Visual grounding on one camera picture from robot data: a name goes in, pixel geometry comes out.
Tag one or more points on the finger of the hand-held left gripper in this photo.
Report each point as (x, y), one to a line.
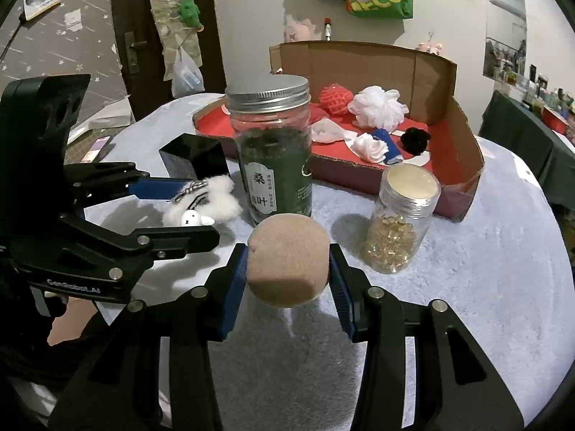
(179, 240)
(166, 187)

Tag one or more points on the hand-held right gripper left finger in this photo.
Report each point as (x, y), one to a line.
(233, 296)

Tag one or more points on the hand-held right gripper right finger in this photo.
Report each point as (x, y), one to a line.
(343, 305)

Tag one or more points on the brown round puff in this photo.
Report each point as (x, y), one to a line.
(287, 260)

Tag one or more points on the cream crocheted scrunchie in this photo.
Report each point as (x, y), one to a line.
(369, 147)

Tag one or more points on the cardboard box with red lining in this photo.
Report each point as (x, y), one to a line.
(431, 98)

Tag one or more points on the person's left forearm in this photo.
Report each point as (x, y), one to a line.
(27, 354)

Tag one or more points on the black glossy box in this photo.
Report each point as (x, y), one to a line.
(193, 155)

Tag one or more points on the white papers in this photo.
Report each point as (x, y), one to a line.
(105, 112)

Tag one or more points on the small jar of yellow capsules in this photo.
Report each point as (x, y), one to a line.
(395, 233)

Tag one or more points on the tall jar of green leaves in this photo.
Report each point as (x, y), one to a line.
(274, 166)

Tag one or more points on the clear plastic bag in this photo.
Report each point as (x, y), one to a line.
(187, 76)

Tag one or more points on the clear hanging organiser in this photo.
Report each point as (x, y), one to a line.
(168, 40)

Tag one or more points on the blue cloth roll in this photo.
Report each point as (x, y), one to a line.
(390, 148)

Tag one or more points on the dark wooden door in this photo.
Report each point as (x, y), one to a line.
(130, 4)

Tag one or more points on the white cloth piece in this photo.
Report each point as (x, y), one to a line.
(328, 131)

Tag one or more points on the green plush toy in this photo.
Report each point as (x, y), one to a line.
(189, 11)

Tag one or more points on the black scrunchie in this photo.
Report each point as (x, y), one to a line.
(415, 140)

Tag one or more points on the red mesh ball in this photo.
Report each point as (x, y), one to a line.
(336, 98)

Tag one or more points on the white mesh pouf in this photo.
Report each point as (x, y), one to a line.
(377, 107)

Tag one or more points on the pink pig plush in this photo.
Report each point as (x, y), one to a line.
(298, 29)

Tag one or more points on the desk with dark green cloth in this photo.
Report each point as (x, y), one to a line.
(516, 134)

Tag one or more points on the small pink plush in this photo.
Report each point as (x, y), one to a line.
(429, 47)

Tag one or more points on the clutter of bottles and jars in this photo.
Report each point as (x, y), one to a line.
(539, 85)

